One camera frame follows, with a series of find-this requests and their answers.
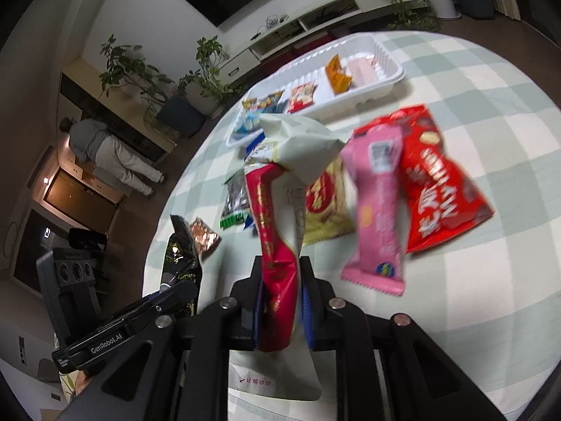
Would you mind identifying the red white rose packet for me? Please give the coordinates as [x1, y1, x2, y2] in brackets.
[286, 82, 319, 114]

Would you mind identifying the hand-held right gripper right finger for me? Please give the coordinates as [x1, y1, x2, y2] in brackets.
[299, 256, 461, 404]

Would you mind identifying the white low television cabinet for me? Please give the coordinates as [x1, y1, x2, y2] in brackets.
[217, 0, 434, 93]

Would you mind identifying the white plastic tray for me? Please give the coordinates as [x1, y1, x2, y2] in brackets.
[225, 33, 405, 147]

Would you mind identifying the potted plant white ribbed pot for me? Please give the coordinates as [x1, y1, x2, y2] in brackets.
[177, 70, 223, 119]

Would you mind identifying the wooden wall cabinet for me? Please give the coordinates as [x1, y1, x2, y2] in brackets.
[58, 57, 178, 166]

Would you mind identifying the blue yellow cake packet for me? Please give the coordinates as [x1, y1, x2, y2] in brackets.
[242, 133, 281, 172]

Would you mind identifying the yellow packet red circle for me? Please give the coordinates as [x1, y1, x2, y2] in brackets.
[302, 158, 355, 247]

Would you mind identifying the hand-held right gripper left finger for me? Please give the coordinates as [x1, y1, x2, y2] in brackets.
[101, 258, 266, 408]

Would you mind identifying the red and cream bag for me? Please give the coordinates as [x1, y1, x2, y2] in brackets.
[228, 113, 345, 402]

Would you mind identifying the black and gold packet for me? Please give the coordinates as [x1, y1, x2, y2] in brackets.
[161, 214, 203, 317]

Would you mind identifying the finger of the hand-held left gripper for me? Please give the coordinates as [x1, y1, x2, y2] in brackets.
[125, 278, 199, 330]

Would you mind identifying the pink snack packet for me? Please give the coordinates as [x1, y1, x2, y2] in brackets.
[340, 123, 406, 297]

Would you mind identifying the small brown foil packet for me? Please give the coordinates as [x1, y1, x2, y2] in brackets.
[189, 216, 222, 255]

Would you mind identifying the pale pink long packet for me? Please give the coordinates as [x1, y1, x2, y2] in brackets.
[346, 54, 380, 84]

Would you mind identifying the blue panda snack bag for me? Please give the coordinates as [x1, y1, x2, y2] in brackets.
[234, 90, 285, 135]

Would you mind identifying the tangle of cables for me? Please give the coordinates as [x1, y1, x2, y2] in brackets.
[251, 12, 290, 40]

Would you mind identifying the large red snack bag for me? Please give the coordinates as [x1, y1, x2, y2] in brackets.
[353, 104, 496, 254]

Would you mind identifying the dark brown packet green edge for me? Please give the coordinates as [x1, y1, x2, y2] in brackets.
[221, 170, 251, 231]

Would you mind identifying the green white checked tablecloth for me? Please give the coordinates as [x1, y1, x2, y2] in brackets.
[141, 31, 561, 421]

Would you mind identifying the orange snack packet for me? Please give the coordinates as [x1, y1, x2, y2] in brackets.
[325, 54, 354, 95]

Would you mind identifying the tall potted tree dark pot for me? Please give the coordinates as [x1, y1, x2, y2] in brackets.
[99, 34, 207, 139]

